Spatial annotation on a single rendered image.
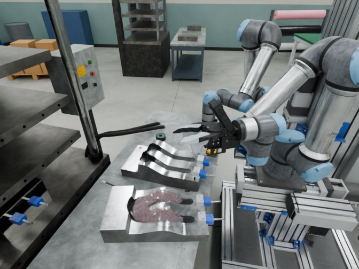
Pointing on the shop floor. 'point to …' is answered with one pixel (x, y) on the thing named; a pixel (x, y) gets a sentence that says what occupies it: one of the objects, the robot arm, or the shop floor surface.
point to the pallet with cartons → (38, 72)
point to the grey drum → (18, 31)
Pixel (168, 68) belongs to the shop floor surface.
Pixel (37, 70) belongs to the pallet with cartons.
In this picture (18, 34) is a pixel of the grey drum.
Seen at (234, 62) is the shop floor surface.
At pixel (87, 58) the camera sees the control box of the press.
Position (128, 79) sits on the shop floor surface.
